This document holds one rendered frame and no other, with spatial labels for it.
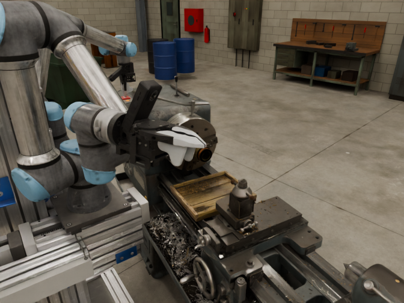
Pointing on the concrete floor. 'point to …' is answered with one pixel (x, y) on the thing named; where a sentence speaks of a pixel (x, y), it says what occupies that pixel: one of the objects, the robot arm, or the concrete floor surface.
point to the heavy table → (110, 62)
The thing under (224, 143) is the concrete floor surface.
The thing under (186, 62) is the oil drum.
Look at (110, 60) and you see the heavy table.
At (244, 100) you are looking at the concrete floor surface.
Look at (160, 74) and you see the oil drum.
